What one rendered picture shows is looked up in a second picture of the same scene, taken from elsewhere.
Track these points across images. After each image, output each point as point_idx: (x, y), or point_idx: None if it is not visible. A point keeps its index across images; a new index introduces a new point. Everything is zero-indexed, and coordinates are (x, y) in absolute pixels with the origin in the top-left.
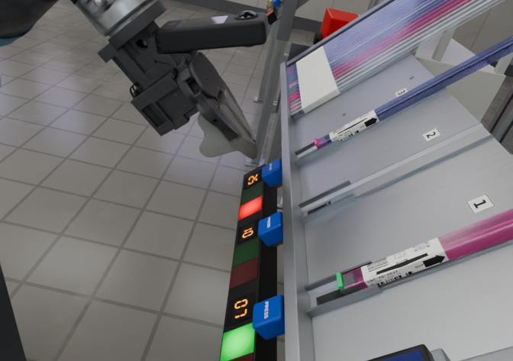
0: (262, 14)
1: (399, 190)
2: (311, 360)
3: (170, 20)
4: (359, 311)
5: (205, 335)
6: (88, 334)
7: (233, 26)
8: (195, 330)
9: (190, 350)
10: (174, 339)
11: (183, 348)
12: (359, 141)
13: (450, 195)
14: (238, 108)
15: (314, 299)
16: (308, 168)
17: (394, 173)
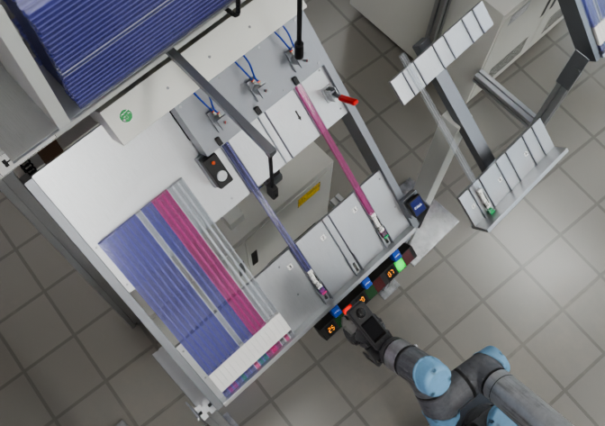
0: (353, 310)
1: (348, 237)
2: (403, 232)
3: (378, 348)
4: (388, 228)
5: (291, 407)
6: None
7: (370, 310)
8: (294, 416)
9: (308, 404)
10: (312, 421)
11: (311, 410)
12: (320, 270)
13: (351, 219)
14: (346, 329)
15: (387, 244)
16: (333, 289)
17: (340, 243)
